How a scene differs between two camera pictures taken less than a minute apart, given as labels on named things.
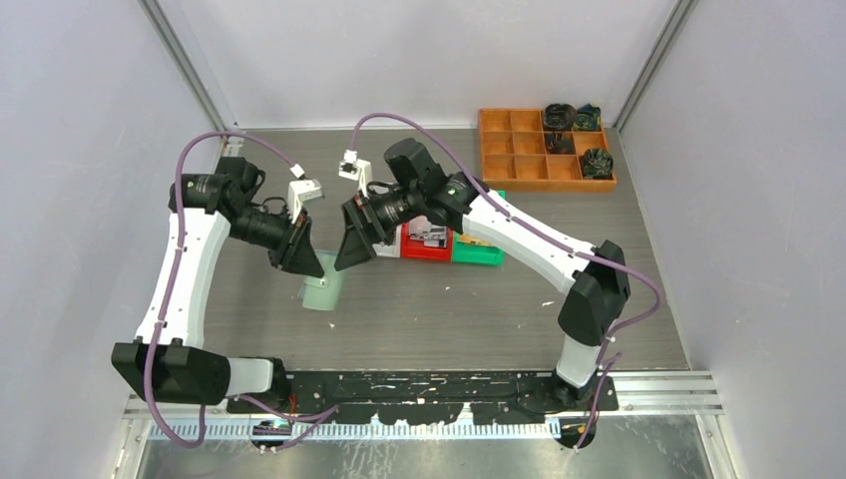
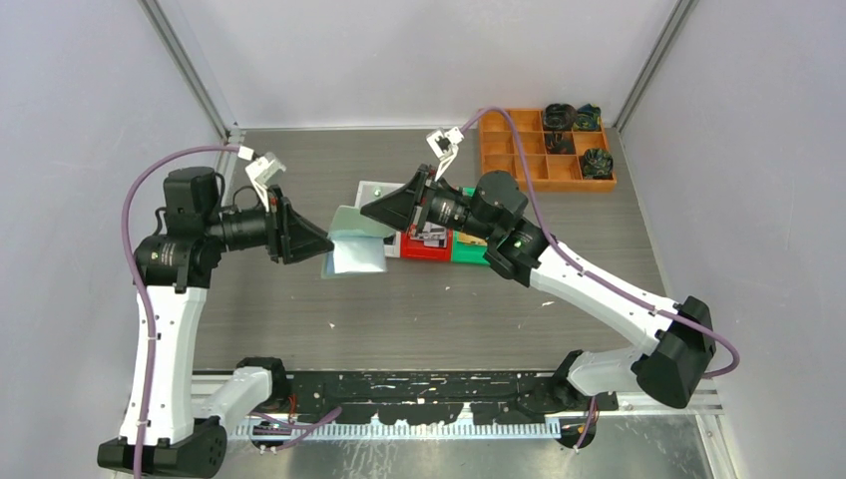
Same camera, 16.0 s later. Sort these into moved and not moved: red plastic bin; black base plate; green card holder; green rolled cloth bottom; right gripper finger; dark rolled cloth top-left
Moved: right gripper finger; green card holder
Not moved: green rolled cloth bottom; red plastic bin; dark rolled cloth top-left; black base plate
